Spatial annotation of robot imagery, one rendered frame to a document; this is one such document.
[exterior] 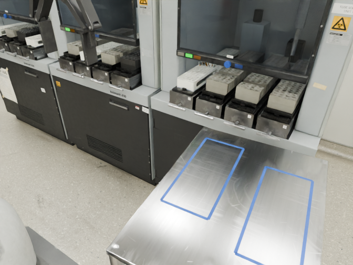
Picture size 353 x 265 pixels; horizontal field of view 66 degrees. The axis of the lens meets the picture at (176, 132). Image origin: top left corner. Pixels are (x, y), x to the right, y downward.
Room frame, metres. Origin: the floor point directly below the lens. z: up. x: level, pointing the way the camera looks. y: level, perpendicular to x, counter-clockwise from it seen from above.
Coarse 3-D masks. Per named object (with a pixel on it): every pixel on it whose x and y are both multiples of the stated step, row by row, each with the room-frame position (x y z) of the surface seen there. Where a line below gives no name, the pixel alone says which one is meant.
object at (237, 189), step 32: (192, 160) 0.70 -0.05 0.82; (224, 160) 0.70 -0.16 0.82; (256, 160) 0.70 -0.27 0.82; (288, 160) 0.71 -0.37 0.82; (320, 160) 0.71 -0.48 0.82; (160, 192) 0.55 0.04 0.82; (192, 192) 0.56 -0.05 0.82; (224, 192) 0.56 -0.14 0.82; (256, 192) 0.56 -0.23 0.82; (288, 192) 0.56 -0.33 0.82; (320, 192) 0.56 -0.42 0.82; (128, 224) 0.44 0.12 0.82; (160, 224) 0.45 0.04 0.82; (192, 224) 0.45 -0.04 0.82; (224, 224) 0.45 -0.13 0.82; (256, 224) 0.45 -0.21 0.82; (288, 224) 0.45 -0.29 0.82; (320, 224) 0.45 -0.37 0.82; (128, 256) 0.36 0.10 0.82; (160, 256) 0.36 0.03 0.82; (192, 256) 0.36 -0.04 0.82; (224, 256) 0.36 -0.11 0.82; (256, 256) 0.36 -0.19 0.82; (288, 256) 0.36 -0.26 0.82; (320, 256) 0.37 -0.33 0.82
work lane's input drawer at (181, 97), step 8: (176, 88) 1.26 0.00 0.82; (184, 88) 1.25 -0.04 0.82; (200, 88) 1.28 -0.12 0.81; (176, 96) 1.24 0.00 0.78; (184, 96) 1.21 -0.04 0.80; (192, 96) 1.20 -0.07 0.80; (168, 104) 1.21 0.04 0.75; (176, 104) 1.24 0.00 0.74; (184, 104) 1.21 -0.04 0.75; (192, 104) 1.19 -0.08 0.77
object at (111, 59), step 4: (104, 52) 1.62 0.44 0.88; (104, 56) 1.60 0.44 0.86; (108, 56) 1.58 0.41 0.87; (112, 56) 1.56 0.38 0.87; (116, 56) 1.56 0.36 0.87; (104, 60) 1.60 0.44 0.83; (108, 60) 1.58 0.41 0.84; (112, 60) 1.56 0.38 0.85; (116, 60) 1.56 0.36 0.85; (112, 64) 1.57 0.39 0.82
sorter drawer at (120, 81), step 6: (114, 72) 1.47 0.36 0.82; (120, 72) 1.46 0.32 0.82; (138, 72) 1.49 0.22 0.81; (114, 78) 1.46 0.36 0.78; (120, 78) 1.44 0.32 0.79; (126, 78) 1.41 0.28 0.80; (132, 78) 1.43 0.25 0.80; (138, 78) 1.47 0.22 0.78; (114, 84) 1.46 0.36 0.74; (120, 84) 1.44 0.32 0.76; (126, 84) 1.41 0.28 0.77; (132, 84) 1.43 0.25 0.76; (120, 90) 1.38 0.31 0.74
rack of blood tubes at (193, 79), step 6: (198, 66) 1.46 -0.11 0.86; (204, 66) 1.45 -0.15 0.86; (216, 66) 1.45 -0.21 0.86; (186, 72) 1.36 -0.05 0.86; (192, 72) 1.37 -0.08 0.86; (198, 72) 1.38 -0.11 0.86; (204, 72) 1.37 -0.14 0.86; (210, 72) 1.38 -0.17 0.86; (180, 78) 1.28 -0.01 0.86; (186, 78) 1.28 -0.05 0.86; (192, 78) 1.29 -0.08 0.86; (198, 78) 1.28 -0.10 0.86; (204, 78) 1.41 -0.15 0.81; (180, 84) 1.27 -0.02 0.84; (186, 84) 1.25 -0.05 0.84; (192, 84) 1.24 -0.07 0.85; (198, 84) 1.34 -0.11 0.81; (192, 90) 1.23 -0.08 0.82
